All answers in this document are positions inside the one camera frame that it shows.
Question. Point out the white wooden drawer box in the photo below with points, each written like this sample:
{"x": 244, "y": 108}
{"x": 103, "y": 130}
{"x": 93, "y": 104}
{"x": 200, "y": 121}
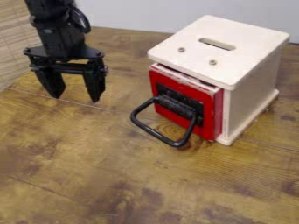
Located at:
{"x": 235, "y": 56}

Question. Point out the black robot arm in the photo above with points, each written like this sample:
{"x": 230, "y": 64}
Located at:
{"x": 52, "y": 5}

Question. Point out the black metal drawer handle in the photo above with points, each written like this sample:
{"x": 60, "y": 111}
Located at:
{"x": 180, "y": 110}

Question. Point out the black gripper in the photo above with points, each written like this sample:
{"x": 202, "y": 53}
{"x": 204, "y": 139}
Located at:
{"x": 64, "y": 54}

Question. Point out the red drawer front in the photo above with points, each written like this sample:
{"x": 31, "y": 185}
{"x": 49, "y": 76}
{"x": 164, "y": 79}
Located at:
{"x": 196, "y": 94}

